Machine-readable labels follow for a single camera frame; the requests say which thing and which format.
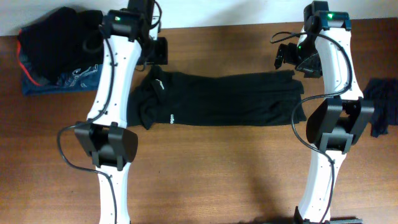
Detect black t-shirt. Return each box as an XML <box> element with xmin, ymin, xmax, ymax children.
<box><xmin>127</xmin><ymin>66</ymin><xmax>307</xmax><ymax>129</ymax></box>

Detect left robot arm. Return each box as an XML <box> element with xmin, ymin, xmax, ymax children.
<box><xmin>73</xmin><ymin>1</ymin><xmax>168</xmax><ymax>223</ymax></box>

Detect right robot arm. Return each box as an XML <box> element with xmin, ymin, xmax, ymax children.
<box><xmin>274</xmin><ymin>1</ymin><xmax>374</xmax><ymax>223</ymax></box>

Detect folded blue jeans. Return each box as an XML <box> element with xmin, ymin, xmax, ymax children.
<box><xmin>22</xmin><ymin>64</ymin><xmax>103</xmax><ymax>96</ymax></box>

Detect crumpled dark navy garment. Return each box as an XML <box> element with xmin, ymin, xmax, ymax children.
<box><xmin>364</xmin><ymin>78</ymin><xmax>397</xmax><ymax>138</ymax></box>

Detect folded black garment on pile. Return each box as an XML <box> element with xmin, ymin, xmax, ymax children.
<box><xmin>17</xmin><ymin>7</ymin><xmax>103</xmax><ymax>83</ymax></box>

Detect grey garment with pink trim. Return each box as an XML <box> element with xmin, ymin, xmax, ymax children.
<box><xmin>17</xmin><ymin>27</ymin><xmax>51</xmax><ymax>87</ymax></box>

